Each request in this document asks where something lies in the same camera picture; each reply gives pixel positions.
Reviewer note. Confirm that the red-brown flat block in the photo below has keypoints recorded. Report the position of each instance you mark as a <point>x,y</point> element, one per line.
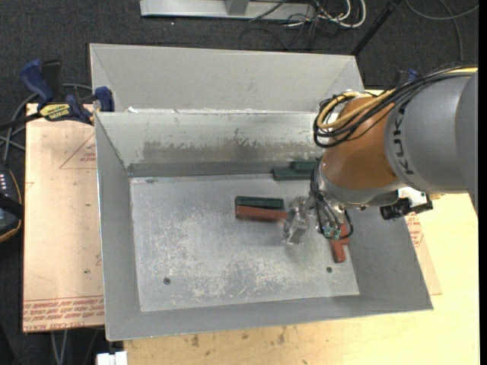
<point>258,213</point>
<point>344,234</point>
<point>338,254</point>

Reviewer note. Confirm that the brown cardboard board, red print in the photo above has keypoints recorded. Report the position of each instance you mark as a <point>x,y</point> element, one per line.
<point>61,219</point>

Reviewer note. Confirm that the black cylinder on white bracket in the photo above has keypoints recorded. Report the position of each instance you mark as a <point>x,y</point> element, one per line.
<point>403,204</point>

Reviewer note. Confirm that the dark green flat block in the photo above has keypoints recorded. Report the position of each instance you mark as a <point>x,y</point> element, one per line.
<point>259,202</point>
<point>291,174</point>
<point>304,164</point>

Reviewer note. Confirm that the grey metal bin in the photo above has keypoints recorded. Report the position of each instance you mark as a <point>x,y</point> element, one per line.
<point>213,242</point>

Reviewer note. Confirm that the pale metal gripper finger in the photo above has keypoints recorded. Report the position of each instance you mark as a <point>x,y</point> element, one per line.
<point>300,231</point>
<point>289,228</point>

